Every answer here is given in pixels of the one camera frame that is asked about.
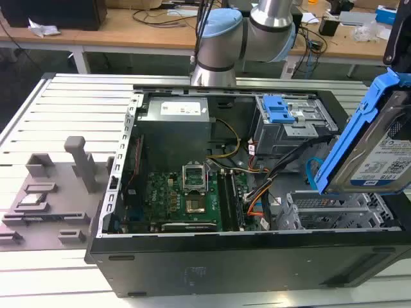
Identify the hard disk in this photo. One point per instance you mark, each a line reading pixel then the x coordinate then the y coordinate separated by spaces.
pixel 369 150

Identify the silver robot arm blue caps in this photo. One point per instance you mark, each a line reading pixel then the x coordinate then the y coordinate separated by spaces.
pixel 221 41

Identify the grey metal disk bay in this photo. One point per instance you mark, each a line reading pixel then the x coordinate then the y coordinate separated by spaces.
pixel 282 138

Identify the black RAM slot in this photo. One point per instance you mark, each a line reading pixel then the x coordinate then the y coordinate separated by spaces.
pixel 233 205
pixel 222 205

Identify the blue cardboard box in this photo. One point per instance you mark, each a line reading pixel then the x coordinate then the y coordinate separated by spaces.
pixel 387 14

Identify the clear plastic bag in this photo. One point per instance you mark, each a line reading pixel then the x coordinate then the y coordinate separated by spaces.
pixel 369 32

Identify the flat grey box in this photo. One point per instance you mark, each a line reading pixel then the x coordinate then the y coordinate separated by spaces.
pixel 356 18

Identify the small black device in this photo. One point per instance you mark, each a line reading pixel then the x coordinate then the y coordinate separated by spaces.
pixel 328 27

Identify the blue plastic bay latch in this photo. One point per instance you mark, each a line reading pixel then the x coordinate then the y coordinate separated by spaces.
pixel 276 110

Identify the grey power supply unit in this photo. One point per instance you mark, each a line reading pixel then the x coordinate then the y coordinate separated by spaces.
pixel 175 128

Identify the CPU socket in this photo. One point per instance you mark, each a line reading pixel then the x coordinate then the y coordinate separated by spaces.
pixel 196 206

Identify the wooden desk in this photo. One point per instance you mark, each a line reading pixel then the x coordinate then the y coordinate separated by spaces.
pixel 128 35

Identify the green motherboard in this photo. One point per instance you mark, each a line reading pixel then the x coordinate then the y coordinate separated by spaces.
pixel 167 202

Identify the black open PC case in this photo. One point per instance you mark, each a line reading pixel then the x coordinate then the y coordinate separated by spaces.
pixel 224 266

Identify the large black box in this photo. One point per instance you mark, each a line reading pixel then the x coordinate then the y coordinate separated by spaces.
pixel 54 13

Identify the crumpled white paper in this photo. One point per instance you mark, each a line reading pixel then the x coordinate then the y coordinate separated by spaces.
pixel 43 29

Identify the grey parts rack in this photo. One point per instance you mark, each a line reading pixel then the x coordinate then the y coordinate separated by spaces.
pixel 48 224

